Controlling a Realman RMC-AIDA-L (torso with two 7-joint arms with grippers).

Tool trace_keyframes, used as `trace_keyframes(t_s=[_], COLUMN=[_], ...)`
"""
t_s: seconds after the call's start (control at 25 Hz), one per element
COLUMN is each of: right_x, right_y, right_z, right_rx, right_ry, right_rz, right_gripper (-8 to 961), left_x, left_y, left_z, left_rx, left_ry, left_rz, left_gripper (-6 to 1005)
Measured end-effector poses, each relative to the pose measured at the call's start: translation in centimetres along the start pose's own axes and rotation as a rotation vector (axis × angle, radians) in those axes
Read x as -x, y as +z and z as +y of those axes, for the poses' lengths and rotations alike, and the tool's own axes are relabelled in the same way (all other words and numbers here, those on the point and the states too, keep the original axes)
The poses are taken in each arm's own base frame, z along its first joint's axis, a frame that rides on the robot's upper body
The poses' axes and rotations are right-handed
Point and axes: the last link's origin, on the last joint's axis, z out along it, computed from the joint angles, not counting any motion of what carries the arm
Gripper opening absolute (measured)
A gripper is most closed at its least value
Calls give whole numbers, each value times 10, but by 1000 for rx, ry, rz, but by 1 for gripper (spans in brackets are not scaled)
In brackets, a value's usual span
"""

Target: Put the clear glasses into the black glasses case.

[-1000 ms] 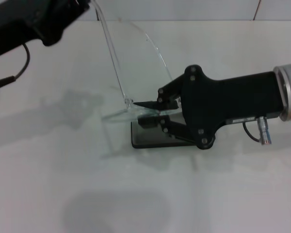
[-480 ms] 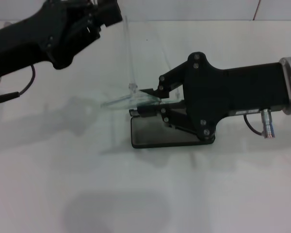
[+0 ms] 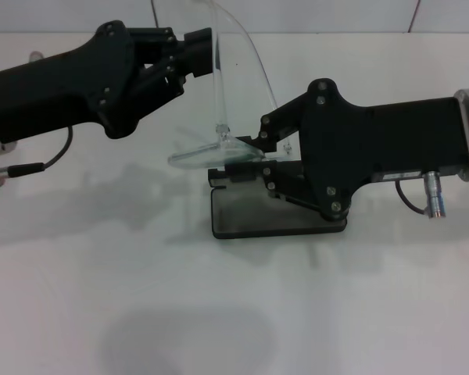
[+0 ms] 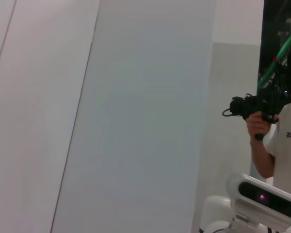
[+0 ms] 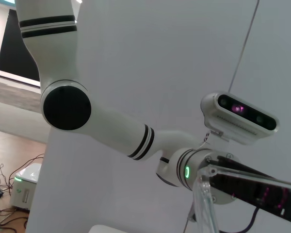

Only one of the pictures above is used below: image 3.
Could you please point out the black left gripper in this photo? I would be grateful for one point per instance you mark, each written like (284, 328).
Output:
(62, 93)

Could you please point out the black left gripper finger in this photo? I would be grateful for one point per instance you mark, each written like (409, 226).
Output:
(197, 39)

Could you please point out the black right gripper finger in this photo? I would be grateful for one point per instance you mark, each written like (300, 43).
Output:
(203, 62)

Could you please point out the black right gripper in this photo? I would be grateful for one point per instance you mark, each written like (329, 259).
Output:
(375, 140)

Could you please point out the black glasses case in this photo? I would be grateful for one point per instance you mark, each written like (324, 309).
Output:
(258, 222)

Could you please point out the clear transparent glasses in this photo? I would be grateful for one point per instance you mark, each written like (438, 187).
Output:
(203, 159)

